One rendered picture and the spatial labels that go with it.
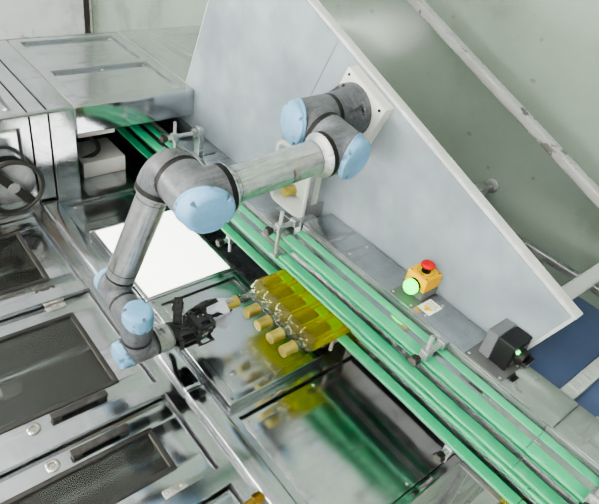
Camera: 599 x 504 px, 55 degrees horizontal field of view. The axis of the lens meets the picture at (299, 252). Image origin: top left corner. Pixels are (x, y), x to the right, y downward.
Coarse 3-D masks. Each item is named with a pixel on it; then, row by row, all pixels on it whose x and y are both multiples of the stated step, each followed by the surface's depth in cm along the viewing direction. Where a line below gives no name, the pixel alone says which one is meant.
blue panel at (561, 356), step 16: (576, 304) 171; (576, 320) 165; (592, 320) 166; (560, 336) 159; (576, 336) 160; (592, 336) 161; (544, 352) 152; (560, 352) 153; (576, 352) 154; (592, 352) 155; (544, 368) 148; (560, 368) 148; (576, 368) 149; (560, 384) 144; (576, 400) 140; (592, 400) 141
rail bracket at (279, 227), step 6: (282, 210) 173; (282, 216) 174; (282, 222) 175; (288, 222) 178; (294, 222) 179; (264, 228) 173; (270, 228) 173; (276, 228) 175; (282, 228) 176; (264, 234) 174; (270, 234) 174; (276, 240) 179; (276, 246) 180; (276, 252) 182
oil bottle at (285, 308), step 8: (296, 296) 171; (304, 296) 172; (312, 296) 172; (280, 304) 167; (288, 304) 168; (296, 304) 168; (304, 304) 169; (312, 304) 170; (280, 312) 165; (288, 312) 165; (280, 320) 166
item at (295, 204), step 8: (280, 144) 184; (288, 144) 180; (296, 184) 194; (304, 184) 191; (272, 192) 195; (280, 192) 196; (304, 192) 181; (280, 200) 194; (288, 200) 194; (296, 200) 194; (304, 200) 182; (288, 208) 190; (296, 208) 191; (304, 208) 184; (296, 216) 188
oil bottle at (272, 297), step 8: (296, 280) 177; (280, 288) 173; (288, 288) 173; (296, 288) 174; (304, 288) 175; (264, 296) 170; (272, 296) 169; (280, 296) 170; (288, 296) 171; (272, 304) 168; (272, 312) 170
